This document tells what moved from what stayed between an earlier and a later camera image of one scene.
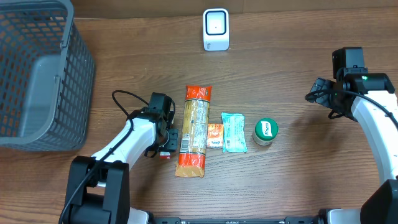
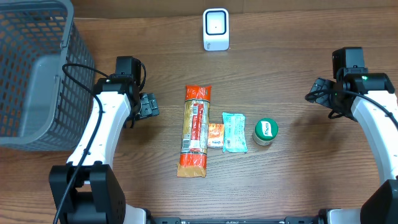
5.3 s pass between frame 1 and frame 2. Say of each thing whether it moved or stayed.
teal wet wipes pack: stayed
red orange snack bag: stayed
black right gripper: stayed
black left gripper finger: moved
